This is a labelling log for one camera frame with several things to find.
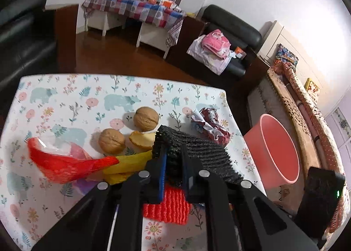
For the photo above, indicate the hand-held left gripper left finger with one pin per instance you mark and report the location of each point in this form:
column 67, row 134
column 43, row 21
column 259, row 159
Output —
column 162, row 174

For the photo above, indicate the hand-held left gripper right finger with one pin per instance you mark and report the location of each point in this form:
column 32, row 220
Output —
column 186, row 174

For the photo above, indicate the black foam net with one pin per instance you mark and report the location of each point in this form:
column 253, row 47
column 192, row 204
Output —
column 200, row 152

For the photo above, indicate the yellow peel strip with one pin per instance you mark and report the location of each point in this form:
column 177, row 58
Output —
column 129, row 164

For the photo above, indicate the red foam net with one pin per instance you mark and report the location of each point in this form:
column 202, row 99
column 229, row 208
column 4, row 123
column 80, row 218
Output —
column 170, row 209

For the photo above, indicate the yellow fruit peel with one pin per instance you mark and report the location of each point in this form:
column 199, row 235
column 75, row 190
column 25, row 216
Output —
column 139, row 141

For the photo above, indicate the candy wrapper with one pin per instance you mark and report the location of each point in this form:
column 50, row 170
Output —
column 211, row 127

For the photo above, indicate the pink trash bin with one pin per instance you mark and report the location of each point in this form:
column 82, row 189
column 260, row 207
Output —
column 277, row 152

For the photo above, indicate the purple plastic scrap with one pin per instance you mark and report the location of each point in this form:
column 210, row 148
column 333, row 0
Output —
column 83, row 186

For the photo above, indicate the red mesh bag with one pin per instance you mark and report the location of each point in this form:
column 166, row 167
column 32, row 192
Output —
column 63, row 168

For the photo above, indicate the clear plastic bag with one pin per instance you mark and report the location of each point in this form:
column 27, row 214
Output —
column 54, row 145

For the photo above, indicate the large walnut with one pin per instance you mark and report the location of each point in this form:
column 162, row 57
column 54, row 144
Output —
column 146, row 118
column 111, row 141

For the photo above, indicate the brown patterned bed blanket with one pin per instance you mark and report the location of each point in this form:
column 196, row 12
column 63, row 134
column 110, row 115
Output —
column 299, row 119

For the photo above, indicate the floral bear print tablecloth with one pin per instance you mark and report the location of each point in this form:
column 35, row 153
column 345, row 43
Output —
column 82, row 103

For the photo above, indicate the white cloth pile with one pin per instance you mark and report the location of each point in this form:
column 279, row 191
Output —
column 211, row 61

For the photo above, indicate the yellow patterned box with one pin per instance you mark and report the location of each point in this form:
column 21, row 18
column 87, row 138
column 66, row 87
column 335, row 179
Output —
column 312, row 86

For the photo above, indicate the pink folded clothes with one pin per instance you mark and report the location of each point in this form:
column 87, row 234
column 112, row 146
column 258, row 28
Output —
column 216, row 41

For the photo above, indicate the dark brown cabinet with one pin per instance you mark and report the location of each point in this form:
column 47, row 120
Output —
column 186, row 37

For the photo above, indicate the white table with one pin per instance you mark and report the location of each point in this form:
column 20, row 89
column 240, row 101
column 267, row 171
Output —
column 149, row 34

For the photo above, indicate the colourful patterned pillow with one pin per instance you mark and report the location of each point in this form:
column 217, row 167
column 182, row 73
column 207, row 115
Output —
column 286, row 56

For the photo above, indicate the black leather armchair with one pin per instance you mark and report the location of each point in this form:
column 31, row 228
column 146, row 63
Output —
column 235, row 28

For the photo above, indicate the cream bed headboard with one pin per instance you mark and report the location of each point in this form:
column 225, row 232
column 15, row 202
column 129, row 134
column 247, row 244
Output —
column 290, row 45

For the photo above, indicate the brown wooden board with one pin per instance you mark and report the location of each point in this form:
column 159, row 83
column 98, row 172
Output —
column 67, row 37

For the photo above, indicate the plaid tablecloth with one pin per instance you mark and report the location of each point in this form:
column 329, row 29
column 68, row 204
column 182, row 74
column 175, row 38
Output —
column 137, row 7

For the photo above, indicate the orange and white packet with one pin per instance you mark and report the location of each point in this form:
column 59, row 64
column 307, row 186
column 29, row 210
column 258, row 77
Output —
column 167, row 3

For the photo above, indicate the black leather sofa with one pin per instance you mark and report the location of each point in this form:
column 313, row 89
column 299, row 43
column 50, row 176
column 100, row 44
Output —
column 24, row 34

